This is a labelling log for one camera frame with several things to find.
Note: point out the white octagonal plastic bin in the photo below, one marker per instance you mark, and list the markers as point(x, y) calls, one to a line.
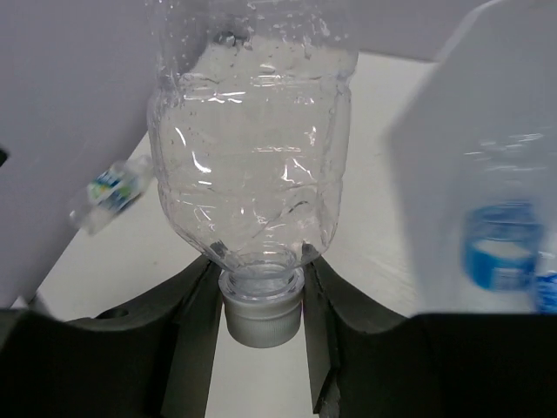
point(496, 77)

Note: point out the clear bottle blue label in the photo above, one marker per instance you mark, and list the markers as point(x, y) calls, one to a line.
point(510, 198)

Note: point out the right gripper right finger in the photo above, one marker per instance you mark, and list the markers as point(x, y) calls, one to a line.
point(365, 360)

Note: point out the bottle with green-blue label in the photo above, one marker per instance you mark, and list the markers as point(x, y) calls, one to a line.
point(110, 193)

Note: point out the clear unlabelled plastic bottle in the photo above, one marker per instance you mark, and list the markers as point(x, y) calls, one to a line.
point(249, 125)

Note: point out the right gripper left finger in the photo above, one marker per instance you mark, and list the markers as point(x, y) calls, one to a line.
point(149, 357)

